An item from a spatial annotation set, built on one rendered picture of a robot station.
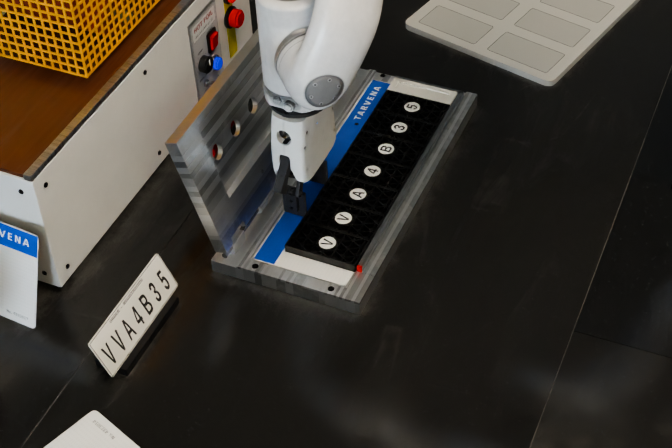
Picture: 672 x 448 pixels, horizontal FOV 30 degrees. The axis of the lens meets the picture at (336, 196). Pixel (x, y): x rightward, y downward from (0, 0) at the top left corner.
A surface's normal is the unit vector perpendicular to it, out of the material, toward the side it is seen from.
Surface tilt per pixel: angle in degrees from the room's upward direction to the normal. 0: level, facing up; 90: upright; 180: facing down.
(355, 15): 62
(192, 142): 74
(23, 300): 69
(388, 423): 0
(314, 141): 90
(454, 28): 0
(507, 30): 0
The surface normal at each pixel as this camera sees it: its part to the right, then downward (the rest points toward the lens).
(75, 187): 0.92, 0.25
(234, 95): 0.87, 0.04
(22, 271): -0.45, 0.31
